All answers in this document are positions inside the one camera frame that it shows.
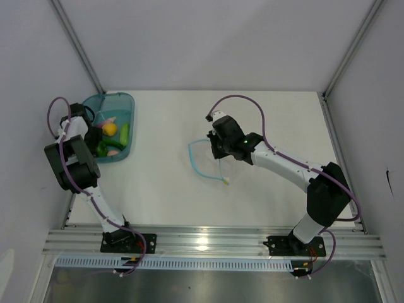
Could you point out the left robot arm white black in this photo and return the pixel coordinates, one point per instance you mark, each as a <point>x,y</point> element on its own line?
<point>72,158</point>

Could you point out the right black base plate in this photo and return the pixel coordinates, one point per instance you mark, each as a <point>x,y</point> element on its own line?
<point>288,246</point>

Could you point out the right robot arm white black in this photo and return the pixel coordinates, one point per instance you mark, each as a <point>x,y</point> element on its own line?
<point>325,186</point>

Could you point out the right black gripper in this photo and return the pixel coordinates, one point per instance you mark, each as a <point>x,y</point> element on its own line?
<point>213,137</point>

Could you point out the aluminium frame post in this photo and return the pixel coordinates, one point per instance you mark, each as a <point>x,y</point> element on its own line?
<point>76,44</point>
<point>354,46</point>

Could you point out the teal plastic bin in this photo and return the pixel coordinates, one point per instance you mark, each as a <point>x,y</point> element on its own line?
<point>114,114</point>

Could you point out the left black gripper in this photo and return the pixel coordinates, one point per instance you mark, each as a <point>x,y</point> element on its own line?
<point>97,137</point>

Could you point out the yellow toy lemon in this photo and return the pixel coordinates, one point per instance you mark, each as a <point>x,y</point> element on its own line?
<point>110,129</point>

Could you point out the aluminium mounting rail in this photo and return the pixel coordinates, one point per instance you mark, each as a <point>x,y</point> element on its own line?
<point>218,242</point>

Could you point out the clear zip top bag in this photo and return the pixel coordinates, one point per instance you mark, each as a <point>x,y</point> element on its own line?
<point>205,165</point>

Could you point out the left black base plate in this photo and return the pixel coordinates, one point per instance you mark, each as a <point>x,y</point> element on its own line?
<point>148,243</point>

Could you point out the white slotted cable duct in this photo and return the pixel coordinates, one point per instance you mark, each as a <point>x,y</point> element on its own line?
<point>165,263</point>

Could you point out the dark green toy chili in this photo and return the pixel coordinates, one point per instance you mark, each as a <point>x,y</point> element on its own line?
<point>114,144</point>

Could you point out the right aluminium frame post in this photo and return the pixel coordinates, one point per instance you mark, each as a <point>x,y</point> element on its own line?
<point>354,46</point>

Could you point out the pink toy food piece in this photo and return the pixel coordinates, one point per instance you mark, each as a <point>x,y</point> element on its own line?
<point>112,153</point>

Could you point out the light green toy cucumber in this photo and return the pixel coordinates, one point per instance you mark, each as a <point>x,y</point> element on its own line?
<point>125,134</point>

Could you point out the left aluminium frame post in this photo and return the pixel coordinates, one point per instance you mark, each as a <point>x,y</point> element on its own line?
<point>76,44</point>

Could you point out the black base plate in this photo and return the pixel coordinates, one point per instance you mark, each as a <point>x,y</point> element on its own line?
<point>148,243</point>
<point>288,246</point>

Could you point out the green toy bell pepper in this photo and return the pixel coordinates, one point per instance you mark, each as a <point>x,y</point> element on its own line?
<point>101,149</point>

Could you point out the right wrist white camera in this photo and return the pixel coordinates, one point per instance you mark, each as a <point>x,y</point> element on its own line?
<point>214,116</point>

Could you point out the purple toy eggplant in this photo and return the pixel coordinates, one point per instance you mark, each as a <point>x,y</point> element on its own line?
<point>107,121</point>

